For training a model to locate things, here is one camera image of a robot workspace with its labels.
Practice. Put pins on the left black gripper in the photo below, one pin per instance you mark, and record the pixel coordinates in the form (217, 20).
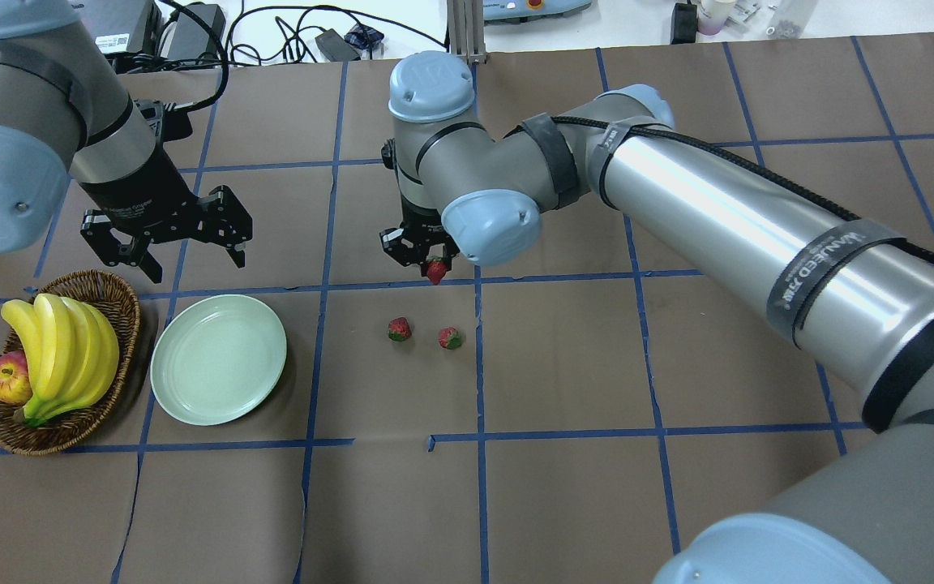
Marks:
(145, 192)

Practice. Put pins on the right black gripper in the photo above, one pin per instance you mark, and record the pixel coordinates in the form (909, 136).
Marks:
(420, 220)

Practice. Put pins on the red strawberry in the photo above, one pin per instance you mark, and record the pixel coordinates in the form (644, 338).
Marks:
(450, 338)
(435, 269)
(399, 329)

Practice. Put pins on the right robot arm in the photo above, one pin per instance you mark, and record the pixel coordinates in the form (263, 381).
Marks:
(851, 292)

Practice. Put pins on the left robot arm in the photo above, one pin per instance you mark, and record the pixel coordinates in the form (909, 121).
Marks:
(65, 118)

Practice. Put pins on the light green plate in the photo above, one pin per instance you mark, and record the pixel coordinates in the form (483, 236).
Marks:
(218, 360)

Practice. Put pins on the wicker basket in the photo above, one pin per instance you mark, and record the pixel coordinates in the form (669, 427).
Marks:
(115, 299)

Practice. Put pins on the yellow banana bunch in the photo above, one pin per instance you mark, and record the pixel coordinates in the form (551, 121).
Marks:
(72, 353)

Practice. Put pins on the black power adapter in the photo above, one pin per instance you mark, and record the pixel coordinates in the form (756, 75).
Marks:
(335, 48)

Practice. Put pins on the red apple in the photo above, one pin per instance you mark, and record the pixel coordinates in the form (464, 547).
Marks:
(15, 384)

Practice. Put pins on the aluminium frame post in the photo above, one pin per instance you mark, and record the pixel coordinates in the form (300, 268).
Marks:
(464, 26)

